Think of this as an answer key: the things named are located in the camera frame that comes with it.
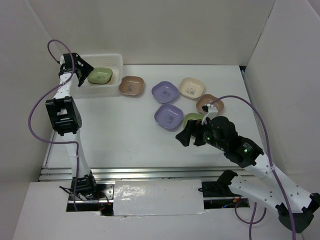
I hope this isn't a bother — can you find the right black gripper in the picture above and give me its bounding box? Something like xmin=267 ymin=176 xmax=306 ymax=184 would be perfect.
xmin=175 ymin=117 xmax=227 ymax=151

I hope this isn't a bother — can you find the green plate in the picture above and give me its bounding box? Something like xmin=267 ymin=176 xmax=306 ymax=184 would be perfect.
xmin=87 ymin=67 xmax=113 ymax=85
xmin=183 ymin=112 xmax=204 ymax=128

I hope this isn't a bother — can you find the purple plate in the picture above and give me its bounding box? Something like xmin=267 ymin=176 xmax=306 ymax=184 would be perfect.
xmin=154 ymin=103 xmax=184 ymax=130
xmin=151 ymin=81 xmax=180 ymax=104

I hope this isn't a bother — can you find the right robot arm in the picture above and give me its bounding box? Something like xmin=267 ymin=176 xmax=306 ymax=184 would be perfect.
xmin=175 ymin=116 xmax=320 ymax=234

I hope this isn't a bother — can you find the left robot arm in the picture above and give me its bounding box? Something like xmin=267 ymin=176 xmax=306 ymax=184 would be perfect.
xmin=45 ymin=52 xmax=99 ymax=200

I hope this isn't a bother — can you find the white plastic bin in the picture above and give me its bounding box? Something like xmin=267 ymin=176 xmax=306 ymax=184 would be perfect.
xmin=71 ymin=53 xmax=123 ymax=98

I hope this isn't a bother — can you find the brown plate near bin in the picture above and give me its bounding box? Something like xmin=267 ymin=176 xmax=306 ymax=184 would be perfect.
xmin=118 ymin=76 xmax=144 ymax=96

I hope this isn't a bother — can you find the brown plate right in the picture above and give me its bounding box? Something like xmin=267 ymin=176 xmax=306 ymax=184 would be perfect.
xmin=196 ymin=94 xmax=224 ymax=116

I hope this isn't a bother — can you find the cream plate upper right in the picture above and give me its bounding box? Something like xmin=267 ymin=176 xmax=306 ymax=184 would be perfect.
xmin=178 ymin=77 xmax=205 ymax=99

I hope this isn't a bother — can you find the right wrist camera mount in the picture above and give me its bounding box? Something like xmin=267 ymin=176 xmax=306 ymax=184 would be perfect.
xmin=201 ymin=103 xmax=219 ymax=125

